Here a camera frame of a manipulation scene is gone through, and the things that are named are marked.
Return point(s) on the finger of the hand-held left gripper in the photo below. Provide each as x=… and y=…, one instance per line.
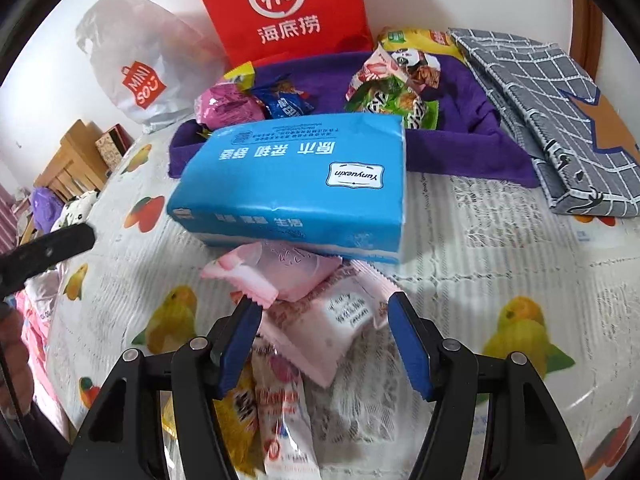
x=50, y=250

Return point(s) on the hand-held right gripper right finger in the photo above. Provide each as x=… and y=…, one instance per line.
x=410, y=345

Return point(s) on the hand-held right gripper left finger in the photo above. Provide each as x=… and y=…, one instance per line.
x=240, y=350

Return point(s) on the red white clear snack packet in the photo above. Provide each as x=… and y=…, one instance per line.
x=282, y=410

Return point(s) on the pink white-label snack packet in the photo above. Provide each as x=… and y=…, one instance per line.
x=320, y=330

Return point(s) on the pink jelly snack packet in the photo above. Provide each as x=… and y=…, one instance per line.
x=295, y=270

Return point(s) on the purple towel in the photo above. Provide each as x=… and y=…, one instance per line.
x=460, y=105

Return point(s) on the pink panda snack packet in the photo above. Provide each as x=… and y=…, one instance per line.
x=415, y=67

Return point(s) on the person's left hand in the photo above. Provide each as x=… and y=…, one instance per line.
x=17, y=370

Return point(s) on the purple plush toy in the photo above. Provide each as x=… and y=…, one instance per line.
x=44, y=210

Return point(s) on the white spotted plush toy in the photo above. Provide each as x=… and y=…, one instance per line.
x=77, y=210

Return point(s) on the fruit-print tablecloth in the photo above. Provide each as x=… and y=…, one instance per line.
x=500, y=270

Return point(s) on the patterned cardboard box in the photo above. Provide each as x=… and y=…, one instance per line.
x=112, y=147

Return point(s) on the blue tissue pack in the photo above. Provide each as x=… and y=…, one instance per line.
x=300, y=180

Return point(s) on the white plastic shopping bag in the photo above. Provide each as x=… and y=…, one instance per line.
x=140, y=50

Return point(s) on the magenta snack packet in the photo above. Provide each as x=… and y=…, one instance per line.
x=225, y=107

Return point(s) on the blue snack packet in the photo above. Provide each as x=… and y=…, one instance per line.
x=290, y=105

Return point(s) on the yellow green snack packet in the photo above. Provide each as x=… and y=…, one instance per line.
x=240, y=77

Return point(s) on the grey checked folded cloth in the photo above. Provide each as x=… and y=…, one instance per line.
x=540, y=100

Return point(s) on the yellow chip bag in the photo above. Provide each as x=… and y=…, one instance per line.
x=425, y=40

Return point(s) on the wooden furniture frame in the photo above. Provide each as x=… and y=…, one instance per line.
x=70, y=160

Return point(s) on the brown wooden door frame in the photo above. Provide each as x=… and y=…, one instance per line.
x=587, y=25

